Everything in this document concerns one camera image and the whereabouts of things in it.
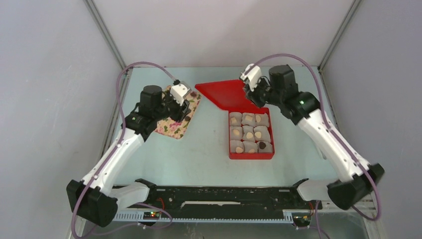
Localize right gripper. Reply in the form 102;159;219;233
244;75;283;109

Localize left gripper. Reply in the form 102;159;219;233
153;88;191;123

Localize floral tray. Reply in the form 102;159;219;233
155;90;202;139

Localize red box lid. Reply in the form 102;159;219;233
195;80;259;112

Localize red chocolate box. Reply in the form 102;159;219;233
228;108;275;160

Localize metal tongs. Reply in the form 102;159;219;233
316;146;327;160

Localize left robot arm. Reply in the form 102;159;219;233
66;82;191;227

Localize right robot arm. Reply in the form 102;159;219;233
239;64;385;210

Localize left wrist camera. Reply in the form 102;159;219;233
170;81;192;106

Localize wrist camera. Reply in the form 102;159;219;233
239;63;262;92
170;81;192;106

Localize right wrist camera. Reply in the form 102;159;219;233
239;63;262;92

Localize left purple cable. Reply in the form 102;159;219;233
71;61;180;239

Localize purple cable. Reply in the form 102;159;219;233
71;61;180;239
244;53;382;239

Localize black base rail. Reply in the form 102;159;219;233
126;186;324;220

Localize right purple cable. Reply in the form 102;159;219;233
244;53;382;239

